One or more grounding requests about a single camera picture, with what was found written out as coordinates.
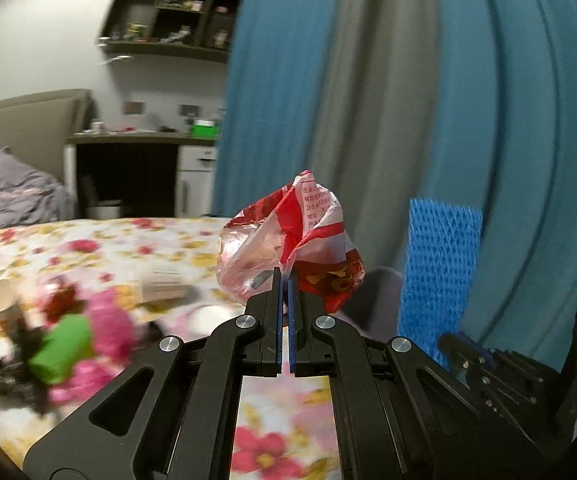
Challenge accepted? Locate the grey padded headboard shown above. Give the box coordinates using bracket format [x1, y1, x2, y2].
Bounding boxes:
[0, 89, 95, 179]

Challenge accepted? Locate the blue foam net sleeve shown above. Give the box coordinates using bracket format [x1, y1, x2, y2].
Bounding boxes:
[398, 198, 483, 368]

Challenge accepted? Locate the dark wooden desk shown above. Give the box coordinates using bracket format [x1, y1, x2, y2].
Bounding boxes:
[64, 131, 217, 219]

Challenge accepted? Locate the black plastic bag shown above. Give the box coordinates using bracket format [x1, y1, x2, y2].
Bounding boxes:
[0, 327, 49, 416]

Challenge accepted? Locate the white drawer cabinet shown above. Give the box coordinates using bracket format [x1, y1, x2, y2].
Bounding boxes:
[174, 145, 218, 218]

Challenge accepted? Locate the orange patterned paper cup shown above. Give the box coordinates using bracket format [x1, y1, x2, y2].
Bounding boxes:
[0, 280, 22, 322]

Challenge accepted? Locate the grey wall socket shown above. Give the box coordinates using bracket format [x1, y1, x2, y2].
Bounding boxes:
[179, 104, 200, 117]
[122, 101, 145, 115]

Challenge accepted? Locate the green foam net sleeve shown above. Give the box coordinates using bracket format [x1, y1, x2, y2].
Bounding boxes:
[28, 314, 93, 386]

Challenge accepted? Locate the dark wall shelf unit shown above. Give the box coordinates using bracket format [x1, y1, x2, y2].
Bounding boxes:
[98, 0, 242, 64]

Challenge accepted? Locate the lying checked paper cup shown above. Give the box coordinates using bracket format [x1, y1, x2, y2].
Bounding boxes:
[136, 264, 189, 304]

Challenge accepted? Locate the green box on desk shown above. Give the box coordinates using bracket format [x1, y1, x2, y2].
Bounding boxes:
[190, 119, 218, 139]

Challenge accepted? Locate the red white plastic wrapper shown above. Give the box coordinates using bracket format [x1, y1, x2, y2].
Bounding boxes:
[217, 170, 365, 313]

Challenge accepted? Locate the red snack wrapper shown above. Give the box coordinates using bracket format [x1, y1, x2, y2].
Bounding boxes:
[39, 280, 86, 326]

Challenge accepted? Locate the blue and grey curtain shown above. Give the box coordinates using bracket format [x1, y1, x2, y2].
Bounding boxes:
[212, 0, 577, 368]

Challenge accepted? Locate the purple striped duvet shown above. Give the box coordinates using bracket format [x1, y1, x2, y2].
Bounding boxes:
[0, 150, 75, 230]

